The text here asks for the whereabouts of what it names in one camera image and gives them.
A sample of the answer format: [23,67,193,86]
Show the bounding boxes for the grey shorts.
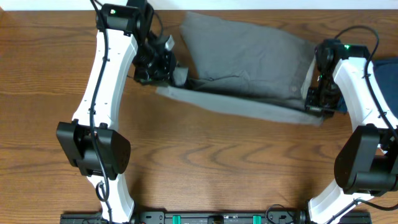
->
[156,12,323,126]

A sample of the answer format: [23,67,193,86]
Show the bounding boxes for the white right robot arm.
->
[295,39,397,223]

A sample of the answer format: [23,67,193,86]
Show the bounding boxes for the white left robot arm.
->
[56,1,188,223]

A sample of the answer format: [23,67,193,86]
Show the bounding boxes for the folded blue garment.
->
[373,57,398,117]

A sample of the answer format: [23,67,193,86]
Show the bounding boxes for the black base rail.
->
[60,207,373,224]

